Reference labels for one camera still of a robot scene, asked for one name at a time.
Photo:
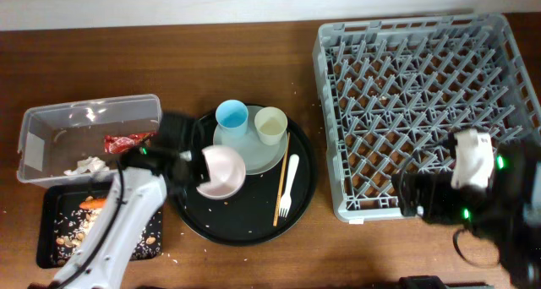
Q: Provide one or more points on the light grey plate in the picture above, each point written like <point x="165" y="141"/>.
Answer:
<point x="257" y="156"/>

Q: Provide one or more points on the cream plastic cup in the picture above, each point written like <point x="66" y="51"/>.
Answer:
<point x="271" y="123"/>

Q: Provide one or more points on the grey dishwasher rack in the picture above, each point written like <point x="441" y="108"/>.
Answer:
<point x="392" y="89"/>

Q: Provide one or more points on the blue plastic cup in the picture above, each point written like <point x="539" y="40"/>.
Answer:
<point x="232" y="117"/>

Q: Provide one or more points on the orange carrot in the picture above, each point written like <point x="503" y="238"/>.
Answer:
<point x="93" y="204"/>

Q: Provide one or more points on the white tissue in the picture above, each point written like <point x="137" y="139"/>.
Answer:
<point x="89" y="165"/>

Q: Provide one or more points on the white plastic fork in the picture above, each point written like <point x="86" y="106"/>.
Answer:
<point x="286" y="199"/>

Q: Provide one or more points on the pink bowl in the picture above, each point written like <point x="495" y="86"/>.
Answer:
<point x="227" y="172"/>

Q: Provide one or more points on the wooden chopstick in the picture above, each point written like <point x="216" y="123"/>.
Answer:
<point x="281" y="183"/>

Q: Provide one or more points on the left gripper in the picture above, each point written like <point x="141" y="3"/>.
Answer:
<point x="200" y="169"/>

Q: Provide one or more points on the food scraps pile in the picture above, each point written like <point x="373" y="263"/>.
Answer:
<point x="71" y="230"/>

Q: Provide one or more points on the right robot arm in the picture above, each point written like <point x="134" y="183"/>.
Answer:
<point x="493" y="193"/>

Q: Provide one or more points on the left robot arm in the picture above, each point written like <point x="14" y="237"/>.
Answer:
<point x="146" y="176"/>

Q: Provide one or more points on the round black serving tray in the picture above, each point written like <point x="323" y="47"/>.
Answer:
<point x="246" y="217"/>

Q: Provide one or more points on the black rectangular tray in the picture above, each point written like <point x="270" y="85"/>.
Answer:
<point x="62" y="199"/>

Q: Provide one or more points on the clear plastic bin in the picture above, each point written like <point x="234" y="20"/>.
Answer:
<point x="54" y="138"/>

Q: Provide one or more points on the red snack wrapper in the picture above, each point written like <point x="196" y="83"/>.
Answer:
<point x="120" y="144"/>

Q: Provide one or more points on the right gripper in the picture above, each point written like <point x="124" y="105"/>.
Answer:
<point x="438" y="188"/>

